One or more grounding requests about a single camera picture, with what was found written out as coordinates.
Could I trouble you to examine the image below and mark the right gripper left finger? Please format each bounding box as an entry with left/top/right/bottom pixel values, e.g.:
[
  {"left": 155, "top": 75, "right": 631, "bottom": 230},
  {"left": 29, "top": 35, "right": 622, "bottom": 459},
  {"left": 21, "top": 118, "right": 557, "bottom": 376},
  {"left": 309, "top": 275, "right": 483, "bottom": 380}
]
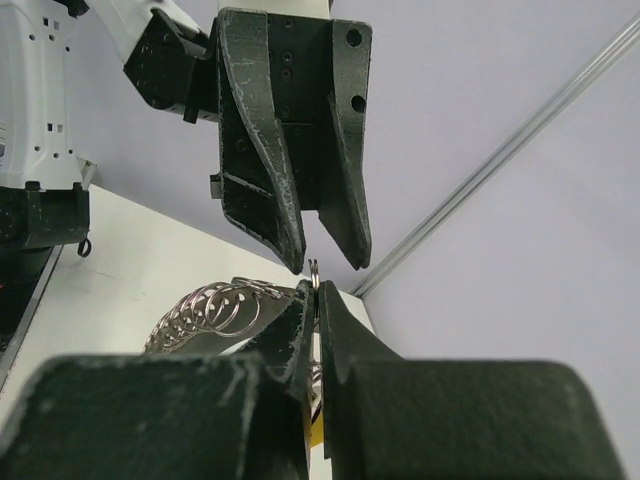
[{"left": 1, "top": 281, "right": 314, "bottom": 479}]

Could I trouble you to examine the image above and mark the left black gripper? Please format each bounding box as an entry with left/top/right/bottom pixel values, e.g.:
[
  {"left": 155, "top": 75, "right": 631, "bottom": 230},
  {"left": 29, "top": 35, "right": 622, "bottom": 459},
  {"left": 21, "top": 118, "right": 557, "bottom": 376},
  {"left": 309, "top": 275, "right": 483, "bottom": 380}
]
[{"left": 213, "top": 7, "right": 373, "bottom": 274}]

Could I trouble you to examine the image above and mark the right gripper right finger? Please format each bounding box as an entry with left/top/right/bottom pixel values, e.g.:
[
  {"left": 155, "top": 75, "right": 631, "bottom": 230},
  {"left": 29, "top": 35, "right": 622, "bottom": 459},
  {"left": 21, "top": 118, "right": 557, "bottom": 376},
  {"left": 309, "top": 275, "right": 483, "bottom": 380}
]
[{"left": 317, "top": 281, "right": 626, "bottom": 479}]

